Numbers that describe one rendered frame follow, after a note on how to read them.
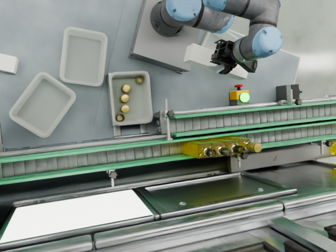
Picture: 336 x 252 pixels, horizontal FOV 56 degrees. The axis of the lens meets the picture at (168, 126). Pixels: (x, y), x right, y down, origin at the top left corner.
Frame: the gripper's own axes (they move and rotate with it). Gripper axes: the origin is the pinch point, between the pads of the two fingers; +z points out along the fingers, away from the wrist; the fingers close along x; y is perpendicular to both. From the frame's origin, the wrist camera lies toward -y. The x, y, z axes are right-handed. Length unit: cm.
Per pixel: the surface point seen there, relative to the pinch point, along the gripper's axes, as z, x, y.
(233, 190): -11.2, 44.0, -11.9
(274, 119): 21, 11, -45
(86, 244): -30, 61, 36
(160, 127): 21.4, 28.3, 9.6
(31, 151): 21, 49, 57
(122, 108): 27.7, 24.5, 26.0
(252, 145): -5.3, 27.0, -18.7
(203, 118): 21.2, 19.7, -8.8
